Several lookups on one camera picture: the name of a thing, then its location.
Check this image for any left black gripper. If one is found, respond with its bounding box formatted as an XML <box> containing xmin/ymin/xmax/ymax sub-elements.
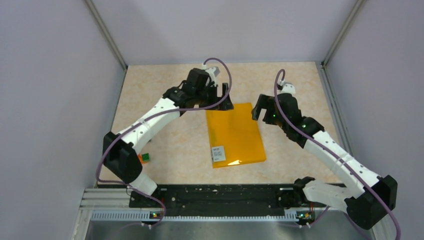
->
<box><xmin>194</xmin><ymin>82</ymin><xmax>233</xmax><ymax>111</ymax></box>

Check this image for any orange plastic folder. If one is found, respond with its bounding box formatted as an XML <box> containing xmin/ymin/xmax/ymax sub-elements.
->
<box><xmin>206</xmin><ymin>102</ymin><xmax>267</xmax><ymax>169</ymax></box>

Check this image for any green toy cube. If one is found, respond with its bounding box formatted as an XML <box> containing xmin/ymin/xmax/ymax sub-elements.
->
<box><xmin>141</xmin><ymin>153</ymin><xmax>150</xmax><ymax>163</ymax></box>

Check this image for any orange curved toy block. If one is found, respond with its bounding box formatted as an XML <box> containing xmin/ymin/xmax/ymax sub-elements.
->
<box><xmin>138</xmin><ymin>155</ymin><xmax>145</xmax><ymax>164</ymax></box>

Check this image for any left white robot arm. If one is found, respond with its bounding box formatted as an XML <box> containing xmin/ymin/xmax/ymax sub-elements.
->
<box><xmin>101</xmin><ymin>65</ymin><xmax>234</xmax><ymax>207</ymax></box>

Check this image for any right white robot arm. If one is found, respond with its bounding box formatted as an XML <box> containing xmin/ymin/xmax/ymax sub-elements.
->
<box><xmin>251</xmin><ymin>83</ymin><xmax>398</xmax><ymax>230</ymax></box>

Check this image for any barcode sticker label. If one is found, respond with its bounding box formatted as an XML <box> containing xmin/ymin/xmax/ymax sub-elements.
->
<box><xmin>211</xmin><ymin>145</ymin><xmax>227</xmax><ymax>163</ymax></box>

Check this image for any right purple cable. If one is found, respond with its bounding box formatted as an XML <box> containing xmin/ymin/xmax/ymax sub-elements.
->
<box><xmin>273</xmin><ymin>68</ymin><xmax>402</xmax><ymax>240</ymax></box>

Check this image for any purple cable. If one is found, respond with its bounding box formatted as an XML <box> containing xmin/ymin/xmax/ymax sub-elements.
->
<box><xmin>95</xmin><ymin>57</ymin><xmax>233</xmax><ymax>229</ymax></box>
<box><xmin>273</xmin><ymin>68</ymin><xmax>402</xmax><ymax>240</ymax></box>

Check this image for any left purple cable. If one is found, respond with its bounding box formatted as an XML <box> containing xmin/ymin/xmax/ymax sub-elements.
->
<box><xmin>95</xmin><ymin>57</ymin><xmax>233</xmax><ymax>229</ymax></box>

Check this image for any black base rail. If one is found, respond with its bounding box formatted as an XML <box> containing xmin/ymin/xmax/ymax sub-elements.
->
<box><xmin>129</xmin><ymin>184</ymin><xmax>311</xmax><ymax>217</ymax></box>

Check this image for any white slotted cable duct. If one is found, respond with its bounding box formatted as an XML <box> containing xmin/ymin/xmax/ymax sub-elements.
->
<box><xmin>90</xmin><ymin>210</ymin><xmax>299</xmax><ymax>222</ymax></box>

